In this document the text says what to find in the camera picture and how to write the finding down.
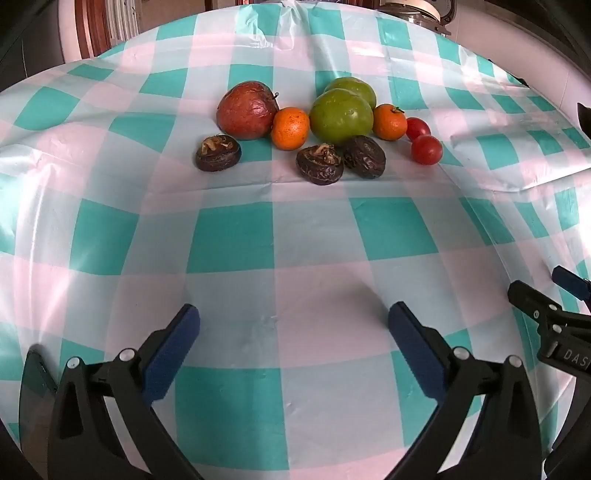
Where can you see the red cherry tomato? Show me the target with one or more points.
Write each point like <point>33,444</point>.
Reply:
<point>417,126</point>
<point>426,149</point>

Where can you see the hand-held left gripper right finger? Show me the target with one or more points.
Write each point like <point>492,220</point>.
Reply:
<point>415,350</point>

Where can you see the orange tangerine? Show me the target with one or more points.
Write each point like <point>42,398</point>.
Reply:
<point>290,129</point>
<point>389,122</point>

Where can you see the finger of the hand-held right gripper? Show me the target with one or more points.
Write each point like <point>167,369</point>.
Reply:
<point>570,279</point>
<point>531,300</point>

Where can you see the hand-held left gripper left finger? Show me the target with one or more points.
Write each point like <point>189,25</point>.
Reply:
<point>171,350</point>

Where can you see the dark brown water chestnut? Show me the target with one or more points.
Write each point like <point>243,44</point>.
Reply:
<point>321,168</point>
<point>364,157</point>
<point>217,157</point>

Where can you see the large green apple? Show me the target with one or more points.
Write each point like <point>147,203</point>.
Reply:
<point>340,117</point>

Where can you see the metal pot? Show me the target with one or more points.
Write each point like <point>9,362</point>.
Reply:
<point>415,11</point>

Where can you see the teal white checkered tablecloth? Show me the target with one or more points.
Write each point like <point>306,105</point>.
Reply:
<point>314,240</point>

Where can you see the wooden glass cabinet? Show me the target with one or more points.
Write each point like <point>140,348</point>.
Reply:
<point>99,27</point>

